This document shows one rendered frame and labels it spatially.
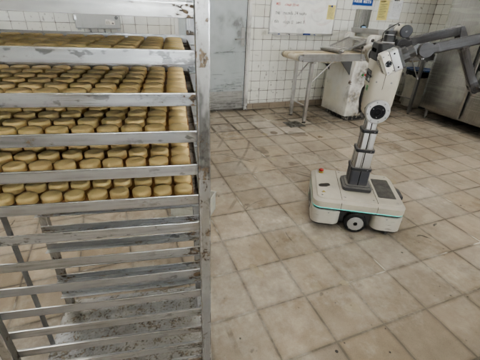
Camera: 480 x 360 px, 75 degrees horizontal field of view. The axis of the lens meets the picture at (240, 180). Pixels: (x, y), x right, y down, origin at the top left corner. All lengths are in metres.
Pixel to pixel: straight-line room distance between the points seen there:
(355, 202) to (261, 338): 1.17
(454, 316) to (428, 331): 0.22
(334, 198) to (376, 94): 0.75
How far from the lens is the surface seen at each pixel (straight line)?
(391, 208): 2.44
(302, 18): 5.37
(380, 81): 2.22
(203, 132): 0.74
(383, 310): 2.02
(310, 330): 1.80
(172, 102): 0.75
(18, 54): 0.79
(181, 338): 1.54
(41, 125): 0.92
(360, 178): 2.48
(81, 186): 0.97
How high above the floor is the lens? 1.42
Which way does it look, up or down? 29 degrees down
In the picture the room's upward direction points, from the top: 3 degrees clockwise
